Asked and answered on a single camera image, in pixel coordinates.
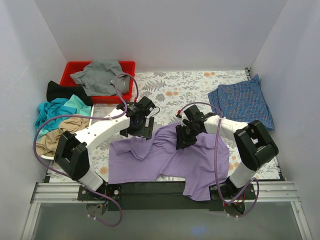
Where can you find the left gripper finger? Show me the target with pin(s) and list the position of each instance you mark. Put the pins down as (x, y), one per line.
(128, 131)
(147, 128)

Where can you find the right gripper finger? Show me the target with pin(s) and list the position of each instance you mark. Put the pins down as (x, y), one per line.
(190, 139)
(180, 137)

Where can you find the black shirt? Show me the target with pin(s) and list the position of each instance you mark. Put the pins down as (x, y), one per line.
(55, 91)

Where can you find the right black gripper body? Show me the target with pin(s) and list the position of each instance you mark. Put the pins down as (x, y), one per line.
(182, 137)

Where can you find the purple t shirt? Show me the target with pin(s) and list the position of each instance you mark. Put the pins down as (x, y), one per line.
(202, 165)

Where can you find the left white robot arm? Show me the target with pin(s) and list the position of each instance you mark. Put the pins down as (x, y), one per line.
(72, 152)

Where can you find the blue checkered folded shirt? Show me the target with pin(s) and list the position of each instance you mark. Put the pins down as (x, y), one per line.
(242, 102)

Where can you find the floral table mat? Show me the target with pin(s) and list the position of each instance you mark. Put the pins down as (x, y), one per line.
(170, 91)

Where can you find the teal shirt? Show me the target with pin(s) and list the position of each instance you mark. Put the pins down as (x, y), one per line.
(58, 107)

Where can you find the aluminium frame rail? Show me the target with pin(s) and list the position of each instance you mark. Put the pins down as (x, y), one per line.
(269, 191)

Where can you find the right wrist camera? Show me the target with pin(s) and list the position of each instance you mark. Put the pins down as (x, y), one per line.
(181, 116)

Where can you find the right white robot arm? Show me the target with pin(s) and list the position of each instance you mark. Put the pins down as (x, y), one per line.
(254, 144)

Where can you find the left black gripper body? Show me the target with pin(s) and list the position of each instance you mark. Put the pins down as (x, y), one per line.
(141, 128)

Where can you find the grey collared shirt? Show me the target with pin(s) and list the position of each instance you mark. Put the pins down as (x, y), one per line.
(99, 78)

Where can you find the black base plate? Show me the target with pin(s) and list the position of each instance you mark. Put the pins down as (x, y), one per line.
(168, 195)

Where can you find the beige shirt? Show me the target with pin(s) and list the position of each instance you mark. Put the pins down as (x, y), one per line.
(47, 144)

